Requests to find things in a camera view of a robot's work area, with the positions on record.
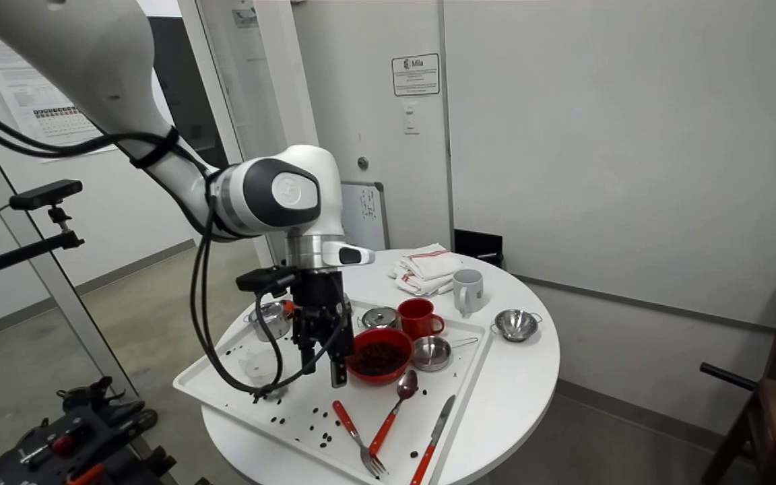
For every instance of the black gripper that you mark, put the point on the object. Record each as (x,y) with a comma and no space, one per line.
(323,317)

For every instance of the orange bowl with beans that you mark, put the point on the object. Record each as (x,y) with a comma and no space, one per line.
(382,356)

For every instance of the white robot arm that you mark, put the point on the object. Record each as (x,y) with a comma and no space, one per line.
(102,56)

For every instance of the small steel dish behind bowl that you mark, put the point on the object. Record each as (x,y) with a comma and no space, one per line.
(382,318)

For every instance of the small steel bowl by orange bowl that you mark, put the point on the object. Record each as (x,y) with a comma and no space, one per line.
(432,354)

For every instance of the small steel bowl on table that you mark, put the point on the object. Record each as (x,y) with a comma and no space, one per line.
(515,323)

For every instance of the white rectangular tray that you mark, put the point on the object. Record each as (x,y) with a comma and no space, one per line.
(298,434)

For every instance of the red mug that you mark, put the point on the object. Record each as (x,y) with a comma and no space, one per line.
(420,318)

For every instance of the white red-striped cloth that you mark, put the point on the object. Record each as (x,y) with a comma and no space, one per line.
(424,271)

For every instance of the grey metal mug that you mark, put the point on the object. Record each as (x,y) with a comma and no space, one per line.
(467,292)

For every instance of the black box on floor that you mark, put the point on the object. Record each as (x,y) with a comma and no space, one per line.
(481,245)

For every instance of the round white table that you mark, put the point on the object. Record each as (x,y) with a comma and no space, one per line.
(515,380)

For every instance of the black tool pile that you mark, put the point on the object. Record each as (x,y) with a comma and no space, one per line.
(89,442)

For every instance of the dark wooden chair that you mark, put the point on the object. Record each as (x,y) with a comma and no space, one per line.
(767,393)

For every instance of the orange-handled fork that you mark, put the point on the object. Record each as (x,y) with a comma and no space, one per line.
(367,459)

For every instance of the orange-handled knife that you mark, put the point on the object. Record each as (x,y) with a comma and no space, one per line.
(424,463)

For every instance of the wall sign paper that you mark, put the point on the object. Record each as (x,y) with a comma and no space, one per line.
(415,75)

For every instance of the black camera on tripod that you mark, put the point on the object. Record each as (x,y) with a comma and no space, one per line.
(50,195)

